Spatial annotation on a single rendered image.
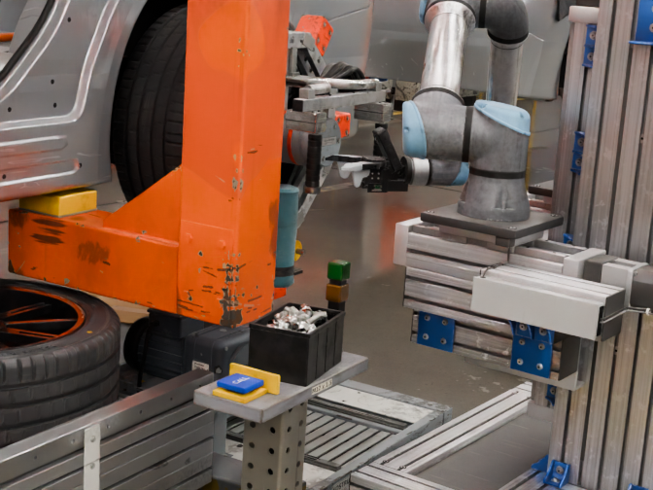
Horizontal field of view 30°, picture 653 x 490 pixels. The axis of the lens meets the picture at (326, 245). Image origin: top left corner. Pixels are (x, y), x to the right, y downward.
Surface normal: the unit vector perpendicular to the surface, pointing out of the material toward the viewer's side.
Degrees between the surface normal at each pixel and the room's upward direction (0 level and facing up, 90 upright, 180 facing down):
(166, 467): 90
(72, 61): 90
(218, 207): 90
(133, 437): 90
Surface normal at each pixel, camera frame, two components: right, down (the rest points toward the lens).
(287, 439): 0.85, 0.17
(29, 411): 0.60, 0.22
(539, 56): 0.44, 0.35
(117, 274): -0.52, 0.16
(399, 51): -0.41, 0.47
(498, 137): -0.15, 0.22
